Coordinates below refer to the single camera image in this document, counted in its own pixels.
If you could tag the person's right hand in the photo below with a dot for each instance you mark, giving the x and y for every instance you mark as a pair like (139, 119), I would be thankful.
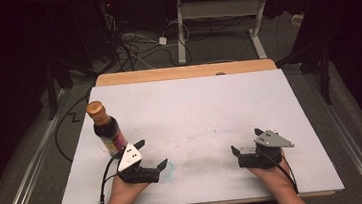
(276, 176)

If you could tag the dark sauce bottle gold cap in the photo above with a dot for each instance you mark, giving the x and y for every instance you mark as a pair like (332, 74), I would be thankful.
(106, 129)

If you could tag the aluminium floor rail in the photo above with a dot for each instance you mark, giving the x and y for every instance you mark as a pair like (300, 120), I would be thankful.
(26, 184)
(354, 152)

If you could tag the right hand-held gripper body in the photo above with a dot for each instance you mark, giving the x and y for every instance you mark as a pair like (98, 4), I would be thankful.
(271, 140)

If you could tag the white power adapter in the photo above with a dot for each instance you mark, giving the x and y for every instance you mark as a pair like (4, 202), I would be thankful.
(162, 40)

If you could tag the person's left hand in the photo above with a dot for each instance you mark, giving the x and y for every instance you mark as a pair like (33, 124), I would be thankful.
(124, 191)

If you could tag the black metal stand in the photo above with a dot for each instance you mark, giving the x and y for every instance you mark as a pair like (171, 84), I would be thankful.
(50, 91)
(324, 74)

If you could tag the white board sheet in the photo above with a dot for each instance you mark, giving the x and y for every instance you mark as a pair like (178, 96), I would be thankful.
(197, 114)

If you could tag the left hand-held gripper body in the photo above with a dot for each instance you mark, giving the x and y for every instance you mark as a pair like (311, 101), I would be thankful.
(131, 158)

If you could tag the white metal desk frame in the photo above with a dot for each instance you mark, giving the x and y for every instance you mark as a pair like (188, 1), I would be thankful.
(220, 8)

